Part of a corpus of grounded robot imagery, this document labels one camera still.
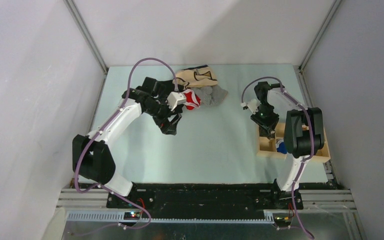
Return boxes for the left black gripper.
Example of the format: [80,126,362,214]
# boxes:
[144,95,181,135]

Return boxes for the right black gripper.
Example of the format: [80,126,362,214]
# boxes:
[251,102,280,136]

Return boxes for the brown boxer briefs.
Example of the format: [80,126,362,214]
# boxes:
[258,127,268,138]

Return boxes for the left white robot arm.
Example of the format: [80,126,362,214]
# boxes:
[72,77,187,208]

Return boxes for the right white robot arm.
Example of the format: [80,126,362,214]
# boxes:
[242,77,325,209]

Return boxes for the rolled blue underwear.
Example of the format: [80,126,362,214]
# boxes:
[275,138,288,154]

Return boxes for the red white underwear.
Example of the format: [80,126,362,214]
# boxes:
[182,89,201,111]

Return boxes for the grey striped underwear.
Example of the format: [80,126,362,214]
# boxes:
[193,85,228,107]

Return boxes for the beige underwear black trim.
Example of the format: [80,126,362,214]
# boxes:
[173,65,219,88]

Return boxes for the wooden compartment box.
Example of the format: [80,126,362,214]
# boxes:
[256,122,331,163]

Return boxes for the right circuit board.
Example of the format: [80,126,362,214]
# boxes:
[273,216,293,229]

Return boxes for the circuit board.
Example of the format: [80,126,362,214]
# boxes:
[273,216,293,229]
[123,211,142,221]

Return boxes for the left circuit board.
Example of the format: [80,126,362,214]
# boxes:
[123,211,142,221]

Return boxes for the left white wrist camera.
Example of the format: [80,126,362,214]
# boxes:
[167,91,187,112]

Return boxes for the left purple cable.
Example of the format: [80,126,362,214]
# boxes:
[73,57,180,230]

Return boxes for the aluminium frame rail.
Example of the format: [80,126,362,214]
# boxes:
[57,184,365,240]

